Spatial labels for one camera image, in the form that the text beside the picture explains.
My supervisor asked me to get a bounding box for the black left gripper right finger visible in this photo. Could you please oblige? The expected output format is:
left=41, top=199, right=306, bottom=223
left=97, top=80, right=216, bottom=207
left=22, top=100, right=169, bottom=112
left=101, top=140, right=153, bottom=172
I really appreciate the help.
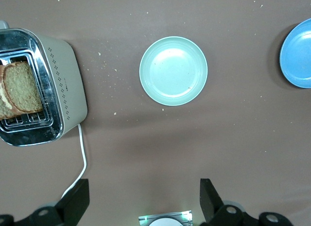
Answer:
left=199, top=178, right=259, bottom=226

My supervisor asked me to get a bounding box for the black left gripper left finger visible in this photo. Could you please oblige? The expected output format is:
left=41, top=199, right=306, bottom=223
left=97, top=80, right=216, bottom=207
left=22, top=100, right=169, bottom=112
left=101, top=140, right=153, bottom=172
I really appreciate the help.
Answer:
left=14, top=178, right=90, bottom=226

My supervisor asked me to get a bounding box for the brown bread slice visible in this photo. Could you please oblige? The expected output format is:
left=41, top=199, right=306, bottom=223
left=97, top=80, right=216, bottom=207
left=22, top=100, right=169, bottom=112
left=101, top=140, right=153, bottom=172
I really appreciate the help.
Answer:
left=0, top=63, right=17, bottom=120
left=3, top=61, right=45, bottom=113

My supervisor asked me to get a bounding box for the pale green plate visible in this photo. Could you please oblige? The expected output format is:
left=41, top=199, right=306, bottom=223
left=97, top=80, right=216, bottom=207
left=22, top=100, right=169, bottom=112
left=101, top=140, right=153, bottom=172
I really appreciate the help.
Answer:
left=139, top=35, right=208, bottom=106

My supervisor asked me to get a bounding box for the blue plate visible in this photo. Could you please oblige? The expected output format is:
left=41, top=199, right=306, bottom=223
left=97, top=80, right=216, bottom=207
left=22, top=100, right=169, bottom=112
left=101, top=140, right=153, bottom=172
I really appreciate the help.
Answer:
left=279, top=18, right=311, bottom=89

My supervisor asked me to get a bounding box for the beige chrome toaster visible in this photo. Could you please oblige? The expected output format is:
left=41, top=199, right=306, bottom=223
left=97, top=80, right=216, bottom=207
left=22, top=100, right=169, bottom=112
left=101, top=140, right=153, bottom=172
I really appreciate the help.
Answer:
left=0, top=20, right=88, bottom=147

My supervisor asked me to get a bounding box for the white toaster power cord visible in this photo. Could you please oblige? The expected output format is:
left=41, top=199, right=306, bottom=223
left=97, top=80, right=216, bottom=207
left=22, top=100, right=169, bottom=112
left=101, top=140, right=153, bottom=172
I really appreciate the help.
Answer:
left=61, top=123, right=87, bottom=200

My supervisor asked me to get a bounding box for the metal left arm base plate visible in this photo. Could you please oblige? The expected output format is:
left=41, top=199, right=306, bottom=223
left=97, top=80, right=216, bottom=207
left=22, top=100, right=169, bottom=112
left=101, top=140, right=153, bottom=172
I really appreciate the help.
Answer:
left=138, top=209, right=193, bottom=226

